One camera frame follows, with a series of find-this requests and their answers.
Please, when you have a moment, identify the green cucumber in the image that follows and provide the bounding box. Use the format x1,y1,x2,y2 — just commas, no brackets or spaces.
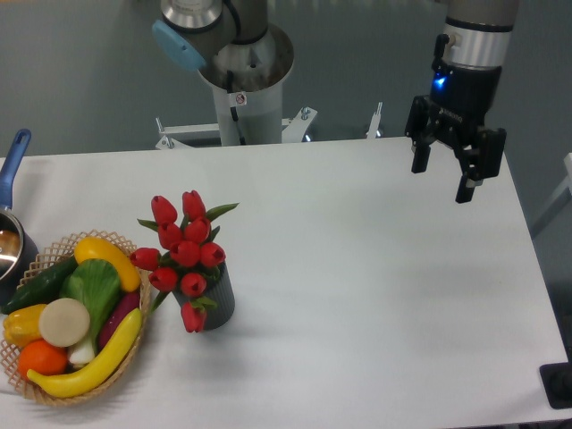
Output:
1,257,78,315

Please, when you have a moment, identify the yellow bell pepper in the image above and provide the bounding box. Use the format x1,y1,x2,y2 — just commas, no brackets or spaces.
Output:
3,304,47,348

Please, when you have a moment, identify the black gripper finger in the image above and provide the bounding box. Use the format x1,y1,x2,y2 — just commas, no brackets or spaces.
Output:
411,141,431,173
455,173,479,204

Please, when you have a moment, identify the woven wicker basket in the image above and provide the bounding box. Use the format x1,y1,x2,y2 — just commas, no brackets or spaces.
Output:
1,230,151,407

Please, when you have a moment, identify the red tulip bouquet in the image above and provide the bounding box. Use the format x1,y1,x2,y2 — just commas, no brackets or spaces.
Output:
130,190,238,311

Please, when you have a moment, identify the grey ribbed vase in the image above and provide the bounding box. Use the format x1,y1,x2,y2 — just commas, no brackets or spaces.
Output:
173,263,235,333

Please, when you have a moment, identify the white frame at right edge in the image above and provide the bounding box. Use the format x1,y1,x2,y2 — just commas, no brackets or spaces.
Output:
529,153,571,240

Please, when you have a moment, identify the blue handled saucepan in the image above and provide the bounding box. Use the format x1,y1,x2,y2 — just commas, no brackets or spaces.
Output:
1,129,38,306

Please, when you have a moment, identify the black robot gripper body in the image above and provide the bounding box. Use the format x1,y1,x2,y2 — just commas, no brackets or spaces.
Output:
405,65,506,178

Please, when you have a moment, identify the purple eggplant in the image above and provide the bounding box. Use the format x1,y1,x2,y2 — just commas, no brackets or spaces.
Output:
97,291,140,350

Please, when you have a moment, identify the beige round disc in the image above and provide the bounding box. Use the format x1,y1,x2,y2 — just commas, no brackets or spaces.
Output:
38,298,90,348

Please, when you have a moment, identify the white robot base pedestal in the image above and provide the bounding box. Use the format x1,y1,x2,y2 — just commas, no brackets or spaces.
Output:
152,1,316,146

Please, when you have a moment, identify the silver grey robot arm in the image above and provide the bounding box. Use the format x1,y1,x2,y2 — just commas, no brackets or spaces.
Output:
405,1,519,204

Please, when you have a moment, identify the yellow banana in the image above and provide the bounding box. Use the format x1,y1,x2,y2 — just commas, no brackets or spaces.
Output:
27,308,143,399

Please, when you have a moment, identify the black device at table edge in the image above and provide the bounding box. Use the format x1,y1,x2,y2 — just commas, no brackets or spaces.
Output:
539,362,571,409

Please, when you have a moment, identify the orange fruit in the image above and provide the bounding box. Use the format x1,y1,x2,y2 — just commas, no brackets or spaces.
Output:
18,340,68,380

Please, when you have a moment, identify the green bok choy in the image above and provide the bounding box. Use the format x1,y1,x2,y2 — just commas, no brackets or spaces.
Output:
59,259,122,369

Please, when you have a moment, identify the yellow squash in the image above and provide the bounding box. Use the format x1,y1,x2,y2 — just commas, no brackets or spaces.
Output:
74,236,140,292

